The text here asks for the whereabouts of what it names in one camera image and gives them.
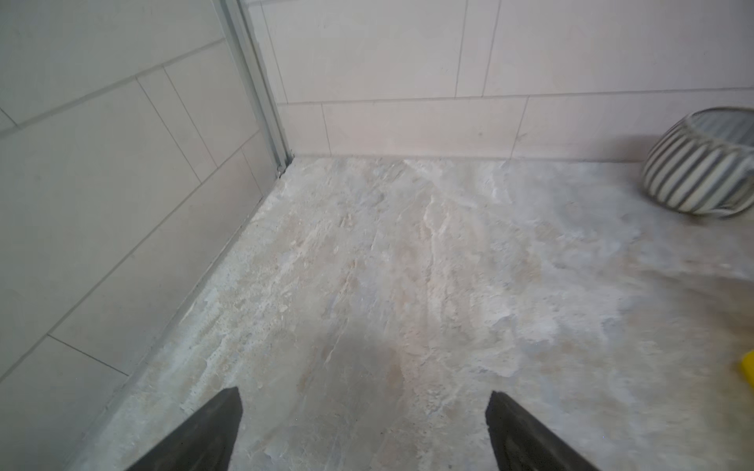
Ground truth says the striped ceramic mug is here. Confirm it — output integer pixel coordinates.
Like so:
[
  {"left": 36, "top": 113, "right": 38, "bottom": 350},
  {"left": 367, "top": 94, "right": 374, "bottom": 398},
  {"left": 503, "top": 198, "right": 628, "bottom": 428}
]
[{"left": 640, "top": 106, "right": 753, "bottom": 218}]

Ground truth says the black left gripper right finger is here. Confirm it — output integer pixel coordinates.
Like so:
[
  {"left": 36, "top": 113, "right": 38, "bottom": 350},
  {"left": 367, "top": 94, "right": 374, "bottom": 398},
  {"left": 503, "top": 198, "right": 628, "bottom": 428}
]
[{"left": 485, "top": 391, "right": 598, "bottom": 471}]

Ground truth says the yellow plastic bin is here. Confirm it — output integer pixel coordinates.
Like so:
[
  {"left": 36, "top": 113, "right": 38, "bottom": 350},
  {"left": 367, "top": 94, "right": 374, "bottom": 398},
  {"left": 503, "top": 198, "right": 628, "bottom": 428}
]
[{"left": 739, "top": 351, "right": 754, "bottom": 388}]

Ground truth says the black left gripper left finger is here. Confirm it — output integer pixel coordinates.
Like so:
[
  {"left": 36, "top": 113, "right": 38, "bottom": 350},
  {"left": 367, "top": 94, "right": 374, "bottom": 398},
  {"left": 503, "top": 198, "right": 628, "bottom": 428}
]
[{"left": 128, "top": 387, "right": 243, "bottom": 471}]

